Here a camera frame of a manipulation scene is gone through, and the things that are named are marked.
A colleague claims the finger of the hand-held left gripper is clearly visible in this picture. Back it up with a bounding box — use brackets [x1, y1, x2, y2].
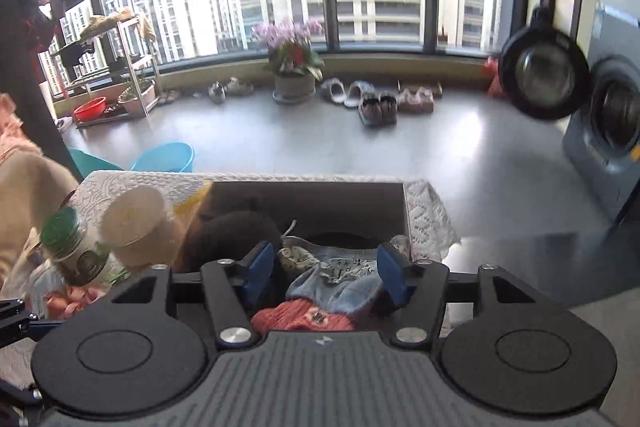
[0, 379, 43, 413]
[0, 299, 63, 350]

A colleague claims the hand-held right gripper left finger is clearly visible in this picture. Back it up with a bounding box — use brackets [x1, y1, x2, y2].
[106, 241, 277, 353]

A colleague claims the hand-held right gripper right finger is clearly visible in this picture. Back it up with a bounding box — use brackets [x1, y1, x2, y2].
[376, 243, 549, 353]

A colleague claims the black mesh hat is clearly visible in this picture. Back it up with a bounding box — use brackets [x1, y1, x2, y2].
[181, 209, 285, 273]

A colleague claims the red knitted hat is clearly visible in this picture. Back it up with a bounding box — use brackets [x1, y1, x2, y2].
[250, 298, 358, 335]

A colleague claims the blue knitted garment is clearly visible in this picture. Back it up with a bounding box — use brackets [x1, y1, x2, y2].
[279, 243, 396, 318]

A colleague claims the pink cardboard box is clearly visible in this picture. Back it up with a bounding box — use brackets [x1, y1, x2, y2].
[175, 180, 416, 303]

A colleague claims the yellow knitted sock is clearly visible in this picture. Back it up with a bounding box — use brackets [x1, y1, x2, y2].
[172, 183, 213, 230]

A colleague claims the clear snack packet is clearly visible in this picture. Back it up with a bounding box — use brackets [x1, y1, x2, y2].
[30, 257, 121, 323]

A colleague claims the white lace tablecloth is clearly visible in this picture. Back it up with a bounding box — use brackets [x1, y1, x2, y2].
[0, 169, 461, 378]

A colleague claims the green lidded glass jar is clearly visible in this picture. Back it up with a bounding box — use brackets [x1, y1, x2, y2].
[39, 206, 118, 288]

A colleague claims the white lidded plastic jar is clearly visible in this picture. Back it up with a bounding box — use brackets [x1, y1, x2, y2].
[97, 186, 186, 268]

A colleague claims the blue plastic basin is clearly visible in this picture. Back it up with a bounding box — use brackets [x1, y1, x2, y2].
[130, 142, 196, 174]

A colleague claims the brown sneaker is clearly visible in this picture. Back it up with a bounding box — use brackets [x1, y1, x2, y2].
[357, 94, 382, 128]
[378, 92, 399, 126]

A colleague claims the teal plastic basin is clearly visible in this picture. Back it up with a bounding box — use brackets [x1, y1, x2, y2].
[65, 147, 126, 182]

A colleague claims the grey slipper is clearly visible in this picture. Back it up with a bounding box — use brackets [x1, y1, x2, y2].
[319, 78, 346, 104]
[344, 80, 373, 108]

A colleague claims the potted pink orchid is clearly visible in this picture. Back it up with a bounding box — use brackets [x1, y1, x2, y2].
[251, 19, 326, 104]

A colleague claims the pink clothes pile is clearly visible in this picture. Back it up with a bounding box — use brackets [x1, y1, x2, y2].
[0, 93, 43, 160]

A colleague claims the beige planter pot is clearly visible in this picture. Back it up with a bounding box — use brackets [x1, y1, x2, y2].
[117, 79, 157, 118]

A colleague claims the red plastic bag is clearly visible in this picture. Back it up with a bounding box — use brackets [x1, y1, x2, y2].
[482, 57, 507, 98]

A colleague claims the red plastic basin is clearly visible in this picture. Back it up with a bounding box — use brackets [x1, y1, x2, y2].
[72, 96, 108, 124]

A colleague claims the grey washing machine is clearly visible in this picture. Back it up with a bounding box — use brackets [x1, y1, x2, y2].
[498, 0, 640, 228]

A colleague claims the metal shelf rack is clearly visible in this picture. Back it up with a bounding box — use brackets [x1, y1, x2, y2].
[50, 9, 163, 128]

